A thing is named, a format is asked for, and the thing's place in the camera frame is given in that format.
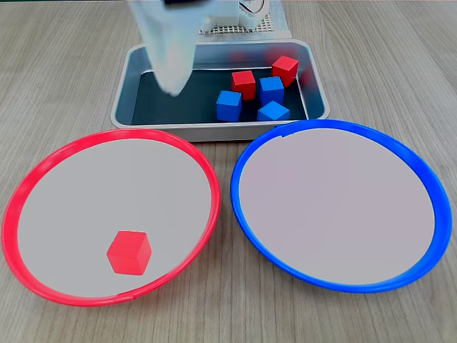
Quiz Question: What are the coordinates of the black tray liner mat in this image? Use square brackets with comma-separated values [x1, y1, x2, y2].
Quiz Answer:
[130, 64, 310, 126]

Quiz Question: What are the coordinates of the silver metal tray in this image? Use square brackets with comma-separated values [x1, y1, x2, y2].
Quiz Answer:
[109, 39, 331, 143]

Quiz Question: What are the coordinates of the red-rimmed white dish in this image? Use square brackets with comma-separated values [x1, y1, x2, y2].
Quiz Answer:
[1, 127, 221, 308]

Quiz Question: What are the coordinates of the blue-rimmed white dish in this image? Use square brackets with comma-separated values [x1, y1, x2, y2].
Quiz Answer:
[230, 119, 453, 294]

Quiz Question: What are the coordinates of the blue wooden cube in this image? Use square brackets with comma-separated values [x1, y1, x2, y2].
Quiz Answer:
[258, 76, 285, 106]
[256, 100, 291, 122]
[216, 90, 243, 123]

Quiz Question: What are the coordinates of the white perforated base plate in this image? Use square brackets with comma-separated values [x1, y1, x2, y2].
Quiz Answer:
[198, 14, 276, 36]

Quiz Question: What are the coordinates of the red wooden cube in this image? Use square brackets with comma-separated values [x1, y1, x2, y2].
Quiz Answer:
[271, 55, 300, 89]
[231, 70, 257, 101]
[106, 230, 153, 276]

